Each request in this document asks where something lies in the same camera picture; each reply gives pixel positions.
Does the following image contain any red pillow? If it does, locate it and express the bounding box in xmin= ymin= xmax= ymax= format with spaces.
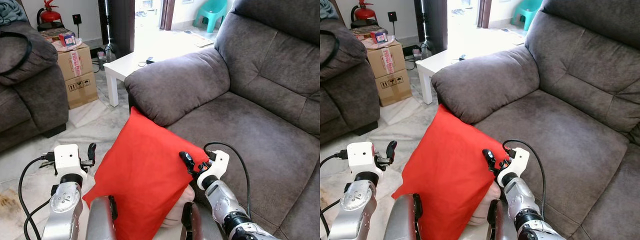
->
xmin=82 ymin=106 xmax=211 ymax=240
xmin=391 ymin=104 xmax=511 ymax=240

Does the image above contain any pink pillow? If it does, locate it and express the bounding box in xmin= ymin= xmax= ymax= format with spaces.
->
xmin=469 ymin=181 xmax=502 ymax=226
xmin=160 ymin=185 xmax=196 ymax=228

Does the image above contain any dark grey fabric sofa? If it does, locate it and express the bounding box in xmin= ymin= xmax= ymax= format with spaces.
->
xmin=0 ymin=20 xmax=70 ymax=153
xmin=431 ymin=0 xmax=640 ymax=240
xmin=124 ymin=0 xmax=321 ymax=240
xmin=320 ymin=17 xmax=381 ymax=146

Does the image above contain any cardboard box with black symbols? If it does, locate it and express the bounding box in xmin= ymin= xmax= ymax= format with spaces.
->
xmin=375 ymin=69 xmax=414 ymax=107
xmin=65 ymin=71 xmax=100 ymax=110

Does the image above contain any silver robot right leg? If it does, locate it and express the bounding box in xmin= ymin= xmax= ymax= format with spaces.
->
xmin=486 ymin=198 xmax=521 ymax=240
xmin=180 ymin=200 xmax=223 ymax=240

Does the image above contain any cardboard box with red tape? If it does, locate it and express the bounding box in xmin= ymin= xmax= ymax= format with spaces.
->
xmin=56 ymin=44 xmax=95 ymax=82
xmin=366 ymin=41 xmax=406 ymax=79

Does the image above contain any white table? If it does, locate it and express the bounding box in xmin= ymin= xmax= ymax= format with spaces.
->
xmin=103 ymin=34 xmax=217 ymax=107
xmin=415 ymin=32 xmax=527 ymax=105

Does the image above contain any patterned flat box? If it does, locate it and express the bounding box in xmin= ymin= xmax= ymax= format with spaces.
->
xmin=350 ymin=25 xmax=375 ymax=41
xmin=40 ymin=27 xmax=63 ymax=43

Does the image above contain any dark brown door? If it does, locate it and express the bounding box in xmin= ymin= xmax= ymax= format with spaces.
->
xmin=414 ymin=0 xmax=449 ymax=55
xmin=98 ymin=0 xmax=136 ymax=58

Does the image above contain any red fire extinguisher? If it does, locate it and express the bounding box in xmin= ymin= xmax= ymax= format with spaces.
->
xmin=36 ymin=0 xmax=65 ymax=32
xmin=350 ymin=0 xmax=379 ymax=29

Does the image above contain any teal plastic chair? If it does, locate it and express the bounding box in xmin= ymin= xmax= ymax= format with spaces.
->
xmin=193 ymin=0 xmax=229 ymax=34
xmin=511 ymin=0 xmax=543 ymax=32

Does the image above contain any grey blue cloth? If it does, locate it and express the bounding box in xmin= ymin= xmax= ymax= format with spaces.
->
xmin=320 ymin=0 xmax=339 ymax=21
xmin=0 ymin=0 xmax=28 ymax=26

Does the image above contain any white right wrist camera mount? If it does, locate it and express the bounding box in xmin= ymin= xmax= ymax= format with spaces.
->
xmin=196 ymin=149 xmax=231 ymax=191
xmin=498 ymin=146 xmax=531 ymax=188

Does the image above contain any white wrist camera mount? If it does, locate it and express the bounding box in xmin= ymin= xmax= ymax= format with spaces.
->
xmin=53 ymin=144 xmax=82 ymax=176
xmin=346 ymin=141 xmax=376 ymax=174
xmin=498 ymin=146 xmax=531 ymax=188
xmin=196 ymin=149 xmax=231 ymax=191

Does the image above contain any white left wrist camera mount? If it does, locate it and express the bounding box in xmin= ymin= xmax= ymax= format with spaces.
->
xmin=346 ymin=141 xmax=376 ymax=174
xmin=53 ymin=144 xmax=82 ymax=176

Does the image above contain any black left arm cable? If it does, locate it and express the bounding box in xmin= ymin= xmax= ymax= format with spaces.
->
xmin=18 ymin=151 xmax=56 ymax=240
xmin=320 ymin=199 xmax=342 ymax=238
xmin=23 ymin=199 xmax=53 ymax=240
xmin=320 ymin=149 xmax=348 ymax=168

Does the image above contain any black strap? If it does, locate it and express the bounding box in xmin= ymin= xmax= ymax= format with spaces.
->
xmin=320 ymin=29 xmax=342 ymax=70
xmin=0 ymin=31 xmax=33 ymax=77

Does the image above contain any brown door frame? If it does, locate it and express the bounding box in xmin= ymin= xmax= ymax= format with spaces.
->
xmin=160 ymin=0 xmax=176 ymax=31
xmin=476 ymin=0 xmax=493 ymax=29

